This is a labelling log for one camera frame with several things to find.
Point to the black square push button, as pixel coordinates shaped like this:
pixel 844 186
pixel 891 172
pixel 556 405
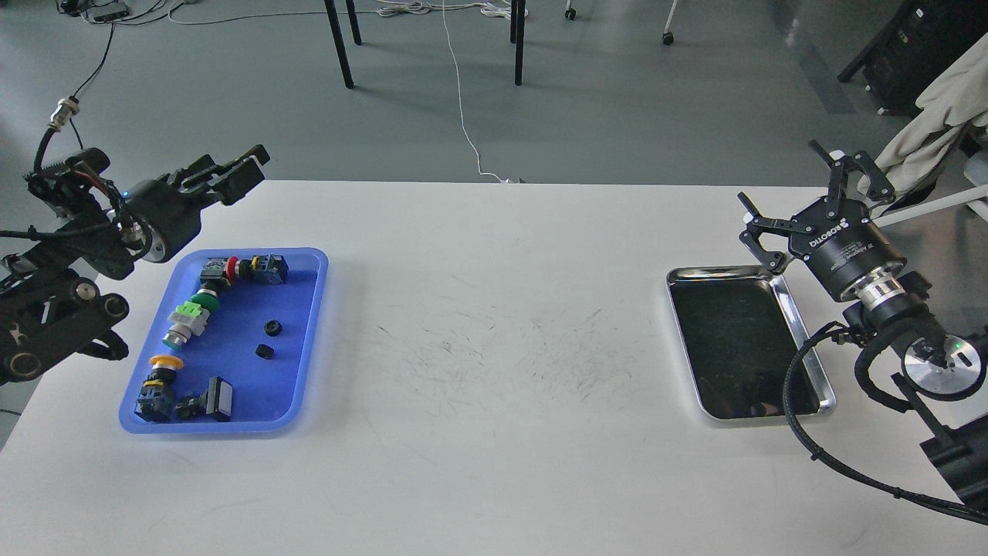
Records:
pixel 216 402

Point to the black table leg left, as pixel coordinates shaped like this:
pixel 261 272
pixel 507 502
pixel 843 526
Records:
pixel 337 35

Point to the red push button switch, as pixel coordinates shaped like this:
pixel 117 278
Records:
pixel 224 271

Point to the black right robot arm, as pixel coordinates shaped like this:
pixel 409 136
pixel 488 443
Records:
pixel 906 355

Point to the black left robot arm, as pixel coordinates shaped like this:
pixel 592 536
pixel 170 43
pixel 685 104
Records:
pixel 49 311

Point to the black table leg right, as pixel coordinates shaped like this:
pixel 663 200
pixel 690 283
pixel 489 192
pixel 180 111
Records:
pixel 517 15

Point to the yellow push button switch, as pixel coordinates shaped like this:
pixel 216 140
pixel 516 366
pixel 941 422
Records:
pixel 156 399

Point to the black table leg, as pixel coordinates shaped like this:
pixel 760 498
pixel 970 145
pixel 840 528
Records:
pixel 337 35
pixel 517 15

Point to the black cabinet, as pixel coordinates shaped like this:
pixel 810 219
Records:
pixel 919 42

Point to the beige cloth on chair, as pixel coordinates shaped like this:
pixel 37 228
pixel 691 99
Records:
pixel 953 103

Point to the green push button switch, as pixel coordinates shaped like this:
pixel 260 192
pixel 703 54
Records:
pixel 190 319

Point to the power strip on floor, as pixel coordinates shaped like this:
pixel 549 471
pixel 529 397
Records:
pixel 108 11

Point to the blue plastic tray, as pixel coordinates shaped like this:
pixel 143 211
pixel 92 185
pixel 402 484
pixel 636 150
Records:
pixel 267 393

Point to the shiny metal tray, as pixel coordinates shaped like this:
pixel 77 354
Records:
pixel 739 329

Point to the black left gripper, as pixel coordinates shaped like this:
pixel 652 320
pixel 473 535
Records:
pixel 170 205

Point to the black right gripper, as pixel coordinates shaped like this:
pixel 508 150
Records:
pixel 849 251

